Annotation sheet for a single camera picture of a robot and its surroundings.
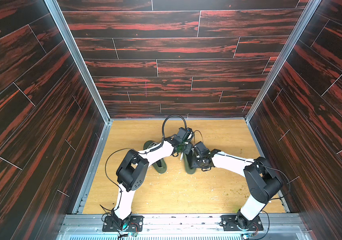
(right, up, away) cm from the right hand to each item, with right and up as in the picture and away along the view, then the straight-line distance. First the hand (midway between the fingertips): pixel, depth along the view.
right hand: (197, 161), depth 95 cm
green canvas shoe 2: (-6, -3, -6) cm, 10 cm away
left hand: (-5, +10, -1) cm, 11 cm away
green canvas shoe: (-23, -1, -7) cm, 24 cm away
